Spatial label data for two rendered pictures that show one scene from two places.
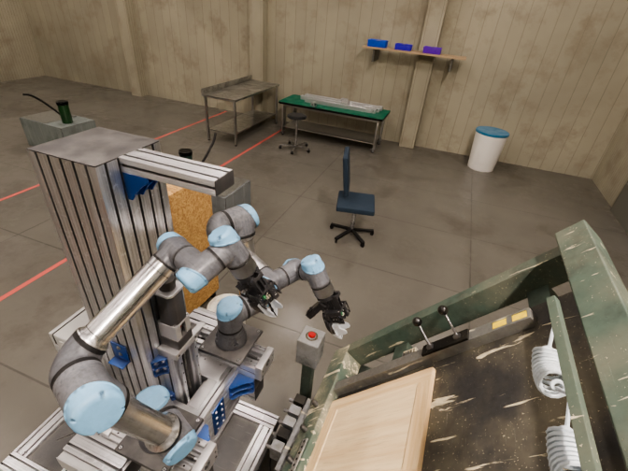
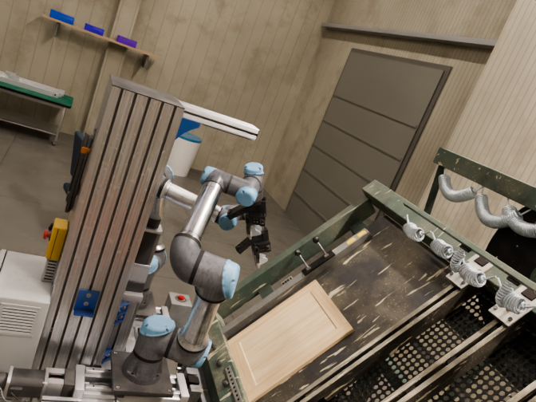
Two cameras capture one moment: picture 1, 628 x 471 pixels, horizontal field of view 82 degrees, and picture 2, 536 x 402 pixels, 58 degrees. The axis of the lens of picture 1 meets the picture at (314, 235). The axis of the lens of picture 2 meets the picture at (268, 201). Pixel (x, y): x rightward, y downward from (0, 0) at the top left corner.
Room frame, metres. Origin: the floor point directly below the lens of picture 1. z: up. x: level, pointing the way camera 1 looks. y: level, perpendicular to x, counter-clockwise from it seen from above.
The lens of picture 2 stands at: (-0.58, 1.45, 2.25)
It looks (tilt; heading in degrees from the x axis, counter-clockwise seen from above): 14 degrees down; 316
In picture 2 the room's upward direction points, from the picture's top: 22 degrees clockwise
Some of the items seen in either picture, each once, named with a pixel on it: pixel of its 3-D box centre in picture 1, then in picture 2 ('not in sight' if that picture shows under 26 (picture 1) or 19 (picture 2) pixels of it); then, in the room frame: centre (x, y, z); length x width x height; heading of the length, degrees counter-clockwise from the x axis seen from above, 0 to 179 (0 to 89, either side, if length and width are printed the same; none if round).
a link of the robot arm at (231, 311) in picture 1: (231, 313); (143, 269); (1.19, 0.35, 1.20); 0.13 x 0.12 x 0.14; 137
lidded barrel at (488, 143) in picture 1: (486, 149); (180, 153); (6.67, -3.03, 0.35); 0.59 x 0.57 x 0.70; 162
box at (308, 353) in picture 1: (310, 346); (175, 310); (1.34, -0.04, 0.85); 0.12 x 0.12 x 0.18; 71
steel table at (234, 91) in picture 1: (244, 107); not in sight; (7.53, 1.64, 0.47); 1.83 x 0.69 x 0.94; 162
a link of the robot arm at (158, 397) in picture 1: (154, 408); (156, 336); (0.71, 0.50, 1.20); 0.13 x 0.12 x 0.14; 49
